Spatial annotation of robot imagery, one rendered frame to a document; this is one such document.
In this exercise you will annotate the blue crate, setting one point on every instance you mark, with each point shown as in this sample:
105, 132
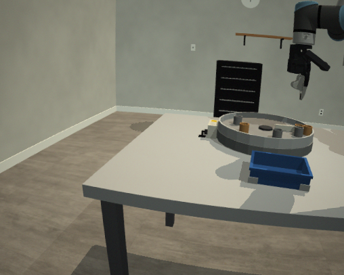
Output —
270, 169

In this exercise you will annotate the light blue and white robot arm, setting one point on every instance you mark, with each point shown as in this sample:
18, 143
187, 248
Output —
309, 16

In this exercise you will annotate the grey metal bushing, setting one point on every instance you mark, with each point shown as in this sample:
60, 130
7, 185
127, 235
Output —
237, 119
298, 131
277, 133

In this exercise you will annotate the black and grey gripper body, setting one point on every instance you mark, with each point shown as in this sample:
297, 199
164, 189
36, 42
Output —
298, 58

